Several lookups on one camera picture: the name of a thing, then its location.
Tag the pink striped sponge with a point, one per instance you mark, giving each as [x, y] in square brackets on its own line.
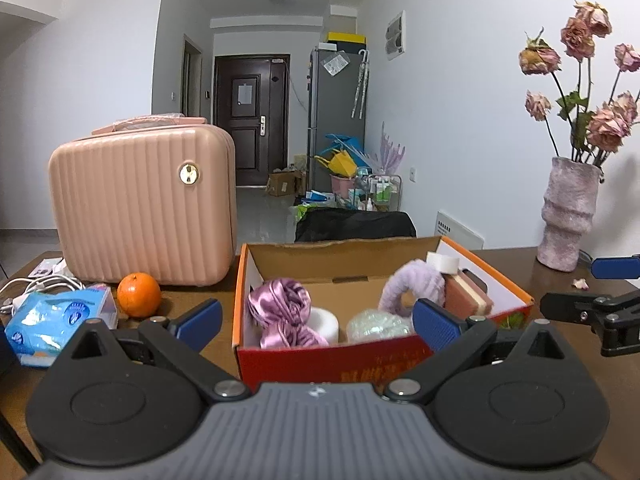
[463, 298]

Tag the blue tissue pack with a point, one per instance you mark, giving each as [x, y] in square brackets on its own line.
[39, 329]

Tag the dark brown door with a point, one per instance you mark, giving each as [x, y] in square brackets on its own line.
[251, 94]

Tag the dried pink roses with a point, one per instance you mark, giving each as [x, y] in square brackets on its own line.
[596, 131]

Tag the white tape roll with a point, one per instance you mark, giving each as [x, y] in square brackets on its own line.
[443, 264]

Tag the pink suitcase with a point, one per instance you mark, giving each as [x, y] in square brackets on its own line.
[153, 194]

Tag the purple satin scrunchie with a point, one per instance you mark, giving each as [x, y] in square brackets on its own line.
[281, 308]

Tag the brown cardboard box on floor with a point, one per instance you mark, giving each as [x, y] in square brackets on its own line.
[286, 183]

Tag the wall electrical panel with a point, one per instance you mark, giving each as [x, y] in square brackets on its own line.
[395, 36]

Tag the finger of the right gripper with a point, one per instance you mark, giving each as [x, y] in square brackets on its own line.
[616, 268]
[615, 320]

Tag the yellow blue bags pile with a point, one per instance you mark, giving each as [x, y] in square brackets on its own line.
[343, 157]

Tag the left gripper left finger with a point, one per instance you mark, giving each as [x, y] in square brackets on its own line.
[177, 344]

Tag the orange fruit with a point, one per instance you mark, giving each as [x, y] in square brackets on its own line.
[138, 295]

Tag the grey refrigerator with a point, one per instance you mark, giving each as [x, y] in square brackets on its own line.
[332, 84]

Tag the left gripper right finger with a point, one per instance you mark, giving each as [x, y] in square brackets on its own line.
[456, 345]

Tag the red cardboard box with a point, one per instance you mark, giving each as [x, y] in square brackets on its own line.
[347, 278]

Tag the utility cart with bottles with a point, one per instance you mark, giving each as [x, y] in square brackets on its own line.
[375, 192]

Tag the white round pad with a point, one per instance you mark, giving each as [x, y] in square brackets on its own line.
[325, 324]

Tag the fallen rose petal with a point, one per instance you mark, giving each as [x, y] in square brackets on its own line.
[581, 284]

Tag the purple textured vase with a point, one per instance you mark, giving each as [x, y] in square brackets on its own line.
[570, 202]

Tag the fluffy purple headband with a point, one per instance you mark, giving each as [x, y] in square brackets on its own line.
[419, 278]

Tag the black chair back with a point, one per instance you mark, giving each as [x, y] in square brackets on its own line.
[332, 224]

